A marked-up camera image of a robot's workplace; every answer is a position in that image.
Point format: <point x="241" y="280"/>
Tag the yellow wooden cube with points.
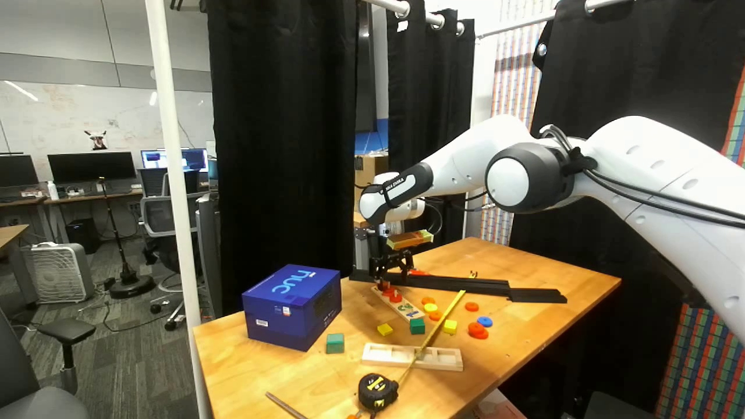
<point x="384" y="330"/>

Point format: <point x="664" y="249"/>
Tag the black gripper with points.
<point x="373" y="257"/>

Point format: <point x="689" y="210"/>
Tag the yellow measuring tape blade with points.
<point x="432" y="335"/>

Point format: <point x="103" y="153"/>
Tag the blue cardboard box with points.
<point x="292" y="305"/>

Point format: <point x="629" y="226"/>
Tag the green wooden cube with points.
<point x="336" y="342"/>

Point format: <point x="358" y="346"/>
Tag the white box fan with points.
<point x="60" y="274"/>

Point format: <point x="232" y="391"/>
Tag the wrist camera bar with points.
<point x="405" y="240"/>

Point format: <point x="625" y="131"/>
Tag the wooden ring stacker board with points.
<point x="396" y="302"/>

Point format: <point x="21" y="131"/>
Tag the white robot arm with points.
<point x="680" y="196"/>

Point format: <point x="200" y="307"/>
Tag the stacked orange rings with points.
<point x="479" y="331"/>

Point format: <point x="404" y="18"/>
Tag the black rail bar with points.
<point x="488" y="287"/>

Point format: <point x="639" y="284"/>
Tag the black yellow tape measure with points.
<point x="375" y="391"/>

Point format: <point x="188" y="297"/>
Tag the black curtain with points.
<point x="285" y="114"/>

